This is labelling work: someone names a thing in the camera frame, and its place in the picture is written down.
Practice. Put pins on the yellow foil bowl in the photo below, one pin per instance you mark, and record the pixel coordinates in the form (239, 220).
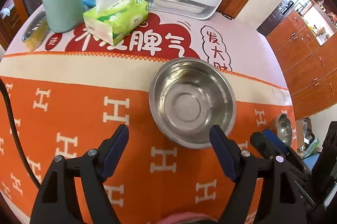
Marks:
(36, 32)

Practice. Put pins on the wooden cabinet wall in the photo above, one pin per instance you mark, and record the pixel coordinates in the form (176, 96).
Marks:
(302, 34)

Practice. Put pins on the wide steel bowl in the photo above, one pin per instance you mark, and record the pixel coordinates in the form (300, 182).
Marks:
(187, 96)

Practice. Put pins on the green tissue pack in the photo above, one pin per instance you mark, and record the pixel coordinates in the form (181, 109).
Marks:
(112, 20)

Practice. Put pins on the pink printed tablecloth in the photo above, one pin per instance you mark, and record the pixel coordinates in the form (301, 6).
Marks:
(229, 45)

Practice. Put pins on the mint green canister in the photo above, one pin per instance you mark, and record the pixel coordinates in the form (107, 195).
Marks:
(63, 15)

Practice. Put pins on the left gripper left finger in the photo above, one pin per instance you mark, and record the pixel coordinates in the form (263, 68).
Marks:
(110, 152)

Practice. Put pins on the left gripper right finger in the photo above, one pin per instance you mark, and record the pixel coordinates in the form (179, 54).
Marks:
(227, 152)

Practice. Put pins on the small steel bowl brown outside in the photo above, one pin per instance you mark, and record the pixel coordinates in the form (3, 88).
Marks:
(281, 127)

